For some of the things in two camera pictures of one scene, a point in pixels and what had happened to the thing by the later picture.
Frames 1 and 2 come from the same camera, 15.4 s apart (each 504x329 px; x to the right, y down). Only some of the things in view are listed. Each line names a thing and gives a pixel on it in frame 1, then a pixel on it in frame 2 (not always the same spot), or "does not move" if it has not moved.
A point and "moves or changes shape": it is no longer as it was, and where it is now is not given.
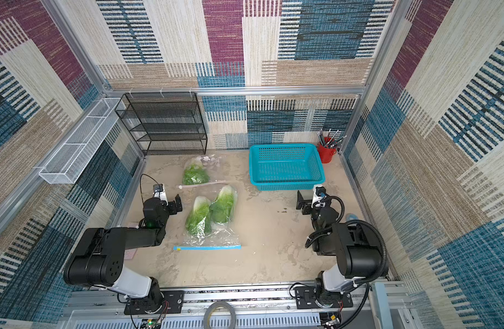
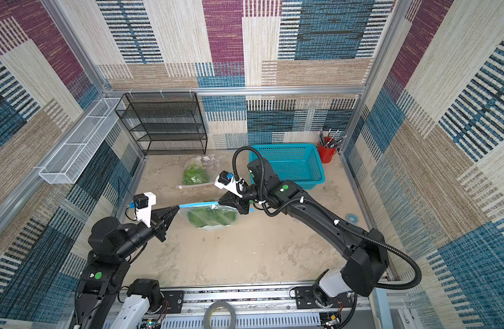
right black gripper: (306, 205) -> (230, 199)
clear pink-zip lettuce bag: (197, 169) does not move
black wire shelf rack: (164, 123) does not move
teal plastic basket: (285, 166) does not move
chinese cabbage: (221, 210) moves or changes shape
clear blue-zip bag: (211, 220) moves or changes shape
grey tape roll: (208, 311) does not move
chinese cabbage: (198, 221) moves or changes shape
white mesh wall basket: (69, 162) does not move
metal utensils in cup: (329, 141) does not move
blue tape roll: (351, 216) does not move
